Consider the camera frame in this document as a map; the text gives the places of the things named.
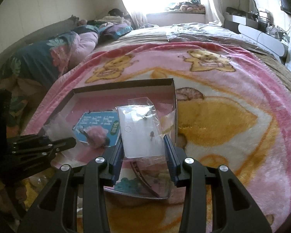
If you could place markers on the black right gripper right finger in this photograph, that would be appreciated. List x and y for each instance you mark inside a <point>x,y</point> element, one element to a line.
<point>233,208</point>

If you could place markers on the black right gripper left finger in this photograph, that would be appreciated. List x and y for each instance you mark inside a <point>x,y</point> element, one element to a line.
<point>55,208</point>

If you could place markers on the clear bag with beads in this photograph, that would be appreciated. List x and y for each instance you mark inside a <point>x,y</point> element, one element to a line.
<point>57,128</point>

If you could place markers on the pink pompom hair clip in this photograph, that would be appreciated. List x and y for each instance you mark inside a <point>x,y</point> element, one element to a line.
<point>96,136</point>

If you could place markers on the earring card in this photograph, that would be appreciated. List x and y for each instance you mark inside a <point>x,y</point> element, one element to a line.
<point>141,131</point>

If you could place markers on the dark floral quilt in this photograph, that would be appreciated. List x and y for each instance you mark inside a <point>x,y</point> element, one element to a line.
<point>31,70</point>

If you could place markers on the shallow pink cardboard box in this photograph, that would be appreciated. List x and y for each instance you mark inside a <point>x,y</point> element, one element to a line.
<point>136,179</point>

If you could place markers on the pink bear-print fleece blanket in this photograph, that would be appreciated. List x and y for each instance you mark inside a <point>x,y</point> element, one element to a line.
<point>232,107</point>

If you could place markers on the blue label card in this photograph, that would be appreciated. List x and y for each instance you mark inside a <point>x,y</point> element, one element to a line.
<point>107,119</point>

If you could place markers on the purple blue pillow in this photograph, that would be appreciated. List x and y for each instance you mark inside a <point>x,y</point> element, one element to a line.
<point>114,32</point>

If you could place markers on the white bench at bed foot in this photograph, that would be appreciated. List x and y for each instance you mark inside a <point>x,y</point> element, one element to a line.
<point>250,26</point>

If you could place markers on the clothes pile on windowsill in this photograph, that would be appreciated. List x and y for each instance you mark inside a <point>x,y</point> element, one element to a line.
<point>191,6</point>

